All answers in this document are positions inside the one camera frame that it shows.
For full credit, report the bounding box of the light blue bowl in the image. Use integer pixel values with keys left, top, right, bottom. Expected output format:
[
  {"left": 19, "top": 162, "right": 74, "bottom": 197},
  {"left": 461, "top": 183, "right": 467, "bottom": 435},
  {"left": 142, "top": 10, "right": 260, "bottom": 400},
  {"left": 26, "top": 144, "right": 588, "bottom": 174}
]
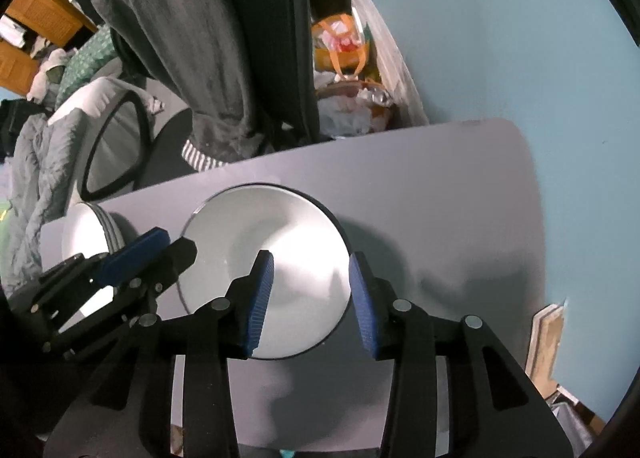
[{"left": 178, "top": 183, "right": 350, "bottom": 360}]

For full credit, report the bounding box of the stack of light blue plates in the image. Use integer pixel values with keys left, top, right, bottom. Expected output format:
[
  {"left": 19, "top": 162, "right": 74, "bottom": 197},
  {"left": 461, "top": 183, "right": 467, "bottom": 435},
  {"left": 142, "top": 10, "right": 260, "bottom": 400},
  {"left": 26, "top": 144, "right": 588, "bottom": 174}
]
[{"left": 61, "top": 203, "right": 125, "bottom": 260}]

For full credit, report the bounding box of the wooden board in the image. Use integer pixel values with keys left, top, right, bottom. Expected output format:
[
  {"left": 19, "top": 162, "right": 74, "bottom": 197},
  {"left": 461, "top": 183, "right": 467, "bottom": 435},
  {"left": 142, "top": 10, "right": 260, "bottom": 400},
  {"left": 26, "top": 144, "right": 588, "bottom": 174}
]
[{"left": 525, "top": 303, "right": 565, "bottom": 398}]

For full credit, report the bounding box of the grey quilted comforter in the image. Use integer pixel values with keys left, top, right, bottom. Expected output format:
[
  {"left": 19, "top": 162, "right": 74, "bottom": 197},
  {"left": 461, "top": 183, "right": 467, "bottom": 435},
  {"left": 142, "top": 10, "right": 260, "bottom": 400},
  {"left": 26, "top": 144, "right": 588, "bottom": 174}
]
[{"left": 1, "top": 108, "right": 89, "bottom": 297}]

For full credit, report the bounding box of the white bed mattress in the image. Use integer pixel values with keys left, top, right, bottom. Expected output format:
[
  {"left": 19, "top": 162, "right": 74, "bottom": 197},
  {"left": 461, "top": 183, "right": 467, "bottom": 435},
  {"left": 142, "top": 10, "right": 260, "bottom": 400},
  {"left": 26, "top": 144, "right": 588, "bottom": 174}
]
[{"left": 46, "top": 75, "right": 166, "bottom": 150}]

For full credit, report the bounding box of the green checkered cloth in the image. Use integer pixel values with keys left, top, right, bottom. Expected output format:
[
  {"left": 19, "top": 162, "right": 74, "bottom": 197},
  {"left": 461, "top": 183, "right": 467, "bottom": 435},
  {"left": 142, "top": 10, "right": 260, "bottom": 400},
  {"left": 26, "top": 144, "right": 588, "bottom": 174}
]
[{"left": 54, "top": 25, "right": 117, "bottom": 111}]

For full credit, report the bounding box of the orange bag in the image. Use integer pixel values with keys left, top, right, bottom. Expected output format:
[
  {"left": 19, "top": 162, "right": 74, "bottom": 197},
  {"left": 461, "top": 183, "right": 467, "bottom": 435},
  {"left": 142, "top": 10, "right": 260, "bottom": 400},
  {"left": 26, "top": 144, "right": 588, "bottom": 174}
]
[{"left": 311, "top": 13, "right": 370, "bottom": 80}]

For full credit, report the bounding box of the wooden wardrobe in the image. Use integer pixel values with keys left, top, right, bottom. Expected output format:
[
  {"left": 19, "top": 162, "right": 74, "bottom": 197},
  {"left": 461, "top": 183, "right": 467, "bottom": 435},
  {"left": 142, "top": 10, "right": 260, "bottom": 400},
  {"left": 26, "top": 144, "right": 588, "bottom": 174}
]
[{"left": 1, "top": 0, "right": 98, "bottom": 96}]

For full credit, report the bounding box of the dark grey fleece blanket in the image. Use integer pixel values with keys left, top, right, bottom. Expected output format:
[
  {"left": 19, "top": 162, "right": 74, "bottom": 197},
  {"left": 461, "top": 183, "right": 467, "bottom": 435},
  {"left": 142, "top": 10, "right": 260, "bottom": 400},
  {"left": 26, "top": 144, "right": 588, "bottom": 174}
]
[{"left": 92, "top": 0, "right": 268, "bottom": 171}]

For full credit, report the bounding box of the black office chair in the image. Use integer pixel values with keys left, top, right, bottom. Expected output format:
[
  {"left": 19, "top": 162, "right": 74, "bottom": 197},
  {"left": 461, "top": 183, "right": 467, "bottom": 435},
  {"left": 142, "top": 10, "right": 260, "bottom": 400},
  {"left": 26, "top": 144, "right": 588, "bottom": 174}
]
[{"left": 104, "top": 0, "right": 322, "bottom": 189}]

